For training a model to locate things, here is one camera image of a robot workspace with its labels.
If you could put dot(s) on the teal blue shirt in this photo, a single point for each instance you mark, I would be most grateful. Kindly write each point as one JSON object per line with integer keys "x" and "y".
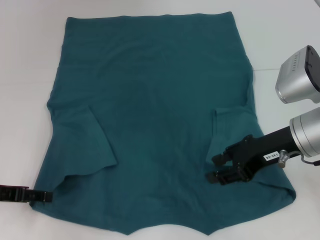
{"x": 162, "y": 87}

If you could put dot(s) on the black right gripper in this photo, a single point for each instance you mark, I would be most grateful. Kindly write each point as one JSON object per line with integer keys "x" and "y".
{"x": 260, "y": 152}

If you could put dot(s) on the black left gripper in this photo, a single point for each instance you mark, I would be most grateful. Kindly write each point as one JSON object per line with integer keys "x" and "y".
{"x": 12, "y": 193}

